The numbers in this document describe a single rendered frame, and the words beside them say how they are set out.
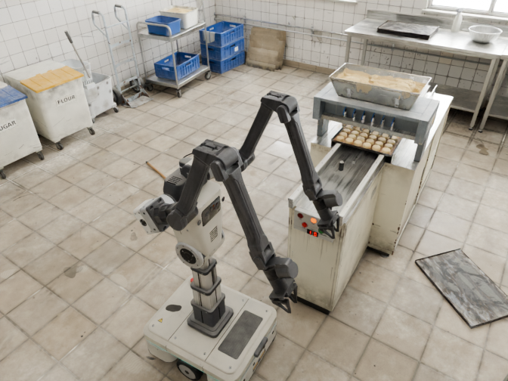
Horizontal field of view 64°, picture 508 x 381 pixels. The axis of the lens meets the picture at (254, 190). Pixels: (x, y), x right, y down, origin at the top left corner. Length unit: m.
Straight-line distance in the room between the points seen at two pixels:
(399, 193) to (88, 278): 2.29
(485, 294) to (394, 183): 1.01
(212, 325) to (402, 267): 1.53
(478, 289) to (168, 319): 2.10
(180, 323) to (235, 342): 0.35
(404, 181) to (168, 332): 1.72
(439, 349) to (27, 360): 2.50
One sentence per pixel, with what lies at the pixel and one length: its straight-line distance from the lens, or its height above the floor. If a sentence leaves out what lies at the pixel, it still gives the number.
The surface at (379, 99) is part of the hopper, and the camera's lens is 2.66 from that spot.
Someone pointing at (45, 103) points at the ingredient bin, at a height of 0.56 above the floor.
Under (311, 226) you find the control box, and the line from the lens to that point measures 2.28.
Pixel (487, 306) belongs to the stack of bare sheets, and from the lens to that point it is 3.20.
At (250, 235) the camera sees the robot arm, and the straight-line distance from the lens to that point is 1.39.
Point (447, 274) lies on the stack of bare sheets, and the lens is 3.29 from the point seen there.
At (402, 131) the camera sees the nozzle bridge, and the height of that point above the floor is 1.05.
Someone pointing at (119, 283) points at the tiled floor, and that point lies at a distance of 3.16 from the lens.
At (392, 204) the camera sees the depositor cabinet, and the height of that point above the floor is 0.53.
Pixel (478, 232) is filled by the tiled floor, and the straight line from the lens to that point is 3.78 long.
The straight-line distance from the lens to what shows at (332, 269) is 2.47.
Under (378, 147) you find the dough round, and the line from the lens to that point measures 2.73.
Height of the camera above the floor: 2.27
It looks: 37 degrees down
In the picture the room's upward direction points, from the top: 1 degrees counter-clockwise
